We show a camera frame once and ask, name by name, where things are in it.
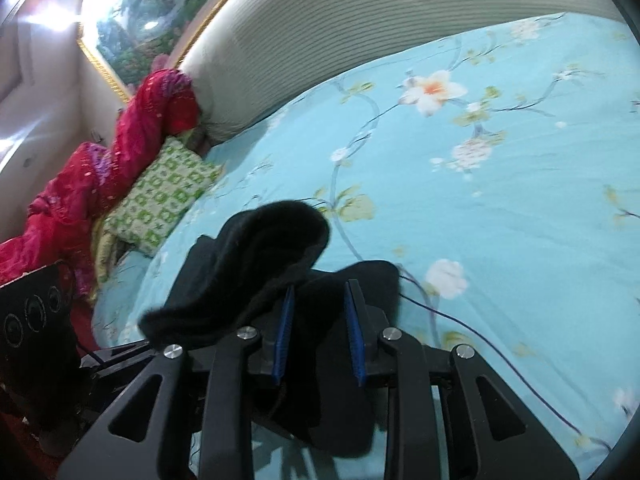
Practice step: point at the gold framed landscape painting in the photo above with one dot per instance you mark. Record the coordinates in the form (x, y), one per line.
(150, 25)

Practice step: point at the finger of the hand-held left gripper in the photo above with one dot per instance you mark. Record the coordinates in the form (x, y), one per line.
(115, 362)

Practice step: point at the red sequined blanket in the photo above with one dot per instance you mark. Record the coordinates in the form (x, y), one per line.
(85, 185)

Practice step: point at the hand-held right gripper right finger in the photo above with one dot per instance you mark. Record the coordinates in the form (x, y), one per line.
(356, 340)

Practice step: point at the green patterned pillow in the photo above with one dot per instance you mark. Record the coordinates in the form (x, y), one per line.
(160, 195)

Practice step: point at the black pants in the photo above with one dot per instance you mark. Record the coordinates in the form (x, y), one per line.
(270, 240)

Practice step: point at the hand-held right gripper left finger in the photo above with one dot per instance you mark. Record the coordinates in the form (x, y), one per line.
(284, 335)

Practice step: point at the striped beige headboard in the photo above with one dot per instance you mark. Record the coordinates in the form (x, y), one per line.
(350, 20)

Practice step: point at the yellow green floral cloth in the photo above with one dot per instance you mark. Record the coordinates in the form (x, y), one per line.
(105, 252)

